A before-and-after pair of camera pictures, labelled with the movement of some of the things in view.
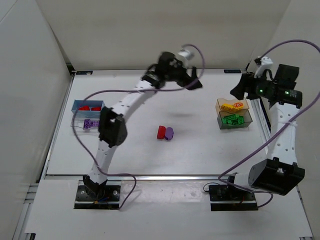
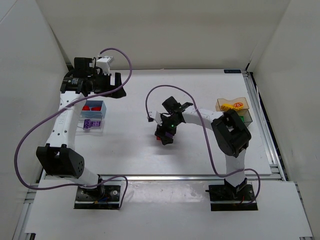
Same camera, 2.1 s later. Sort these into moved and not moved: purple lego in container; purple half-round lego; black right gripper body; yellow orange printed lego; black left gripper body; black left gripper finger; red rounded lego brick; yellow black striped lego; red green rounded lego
Moved: black left gripper body; black right gripper body; black left gripper finger
Not moved: yellow orange printed lego; red green rounded lego; purple half-round lego; red rounded lego brick; yellow black striped lego; purple lego in container
